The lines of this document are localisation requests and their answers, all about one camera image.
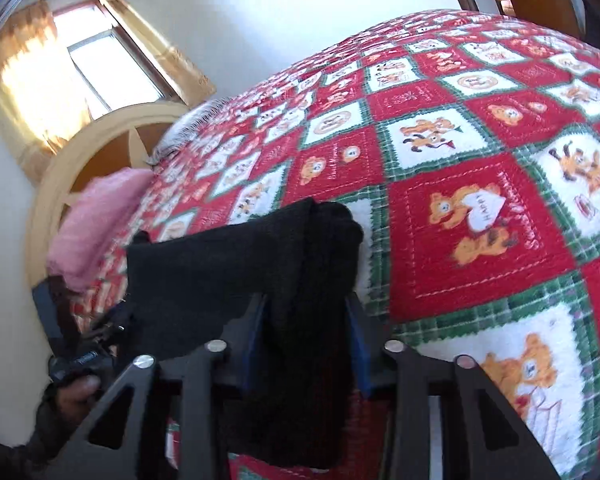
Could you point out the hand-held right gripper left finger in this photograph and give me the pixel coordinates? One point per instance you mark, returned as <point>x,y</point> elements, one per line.
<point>254,350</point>

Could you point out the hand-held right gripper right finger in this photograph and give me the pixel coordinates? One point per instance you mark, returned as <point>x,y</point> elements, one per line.
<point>360,352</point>

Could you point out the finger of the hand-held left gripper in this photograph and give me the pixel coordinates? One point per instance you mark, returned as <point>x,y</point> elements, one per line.
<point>114,325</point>

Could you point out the black pants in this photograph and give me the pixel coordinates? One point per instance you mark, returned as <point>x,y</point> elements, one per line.
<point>205,280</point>

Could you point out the person's left forearm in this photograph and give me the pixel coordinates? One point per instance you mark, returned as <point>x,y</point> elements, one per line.
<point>35,440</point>

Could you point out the person's left hand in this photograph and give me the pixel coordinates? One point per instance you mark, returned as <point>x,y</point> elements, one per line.
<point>77,397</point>

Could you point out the pink folded quilt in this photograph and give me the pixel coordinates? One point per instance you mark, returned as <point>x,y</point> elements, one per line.
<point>100,220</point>

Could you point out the cream wooden headboard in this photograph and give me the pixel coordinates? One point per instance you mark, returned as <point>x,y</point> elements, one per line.
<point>55,180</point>

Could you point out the red checkered printed blanket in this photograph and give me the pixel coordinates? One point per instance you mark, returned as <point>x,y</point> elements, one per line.
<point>480,240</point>

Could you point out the grey pillow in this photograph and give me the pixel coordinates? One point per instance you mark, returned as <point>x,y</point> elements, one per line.
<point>190,125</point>

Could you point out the yellow patterned curtain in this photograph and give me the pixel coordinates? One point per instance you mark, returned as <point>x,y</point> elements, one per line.
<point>30,85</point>
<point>165,55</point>

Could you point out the window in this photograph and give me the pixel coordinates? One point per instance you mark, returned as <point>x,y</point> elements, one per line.
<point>110,65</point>

